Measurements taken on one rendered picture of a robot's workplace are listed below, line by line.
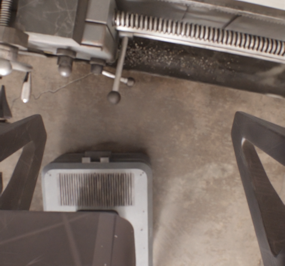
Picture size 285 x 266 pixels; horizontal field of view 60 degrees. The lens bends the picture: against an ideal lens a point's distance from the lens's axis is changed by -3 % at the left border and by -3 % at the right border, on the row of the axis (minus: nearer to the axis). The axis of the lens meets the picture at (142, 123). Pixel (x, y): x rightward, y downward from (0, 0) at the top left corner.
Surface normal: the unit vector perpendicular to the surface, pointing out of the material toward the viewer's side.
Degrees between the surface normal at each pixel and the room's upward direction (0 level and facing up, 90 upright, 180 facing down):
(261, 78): 0
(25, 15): 0
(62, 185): 0
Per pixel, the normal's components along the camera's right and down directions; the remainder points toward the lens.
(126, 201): 0.00, 0.10
